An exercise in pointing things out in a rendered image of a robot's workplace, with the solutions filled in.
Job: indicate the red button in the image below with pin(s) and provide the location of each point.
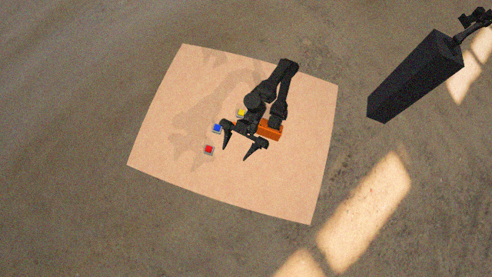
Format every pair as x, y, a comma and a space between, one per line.
209, 150

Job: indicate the yellow button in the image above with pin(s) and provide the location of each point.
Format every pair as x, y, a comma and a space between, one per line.
240, 113

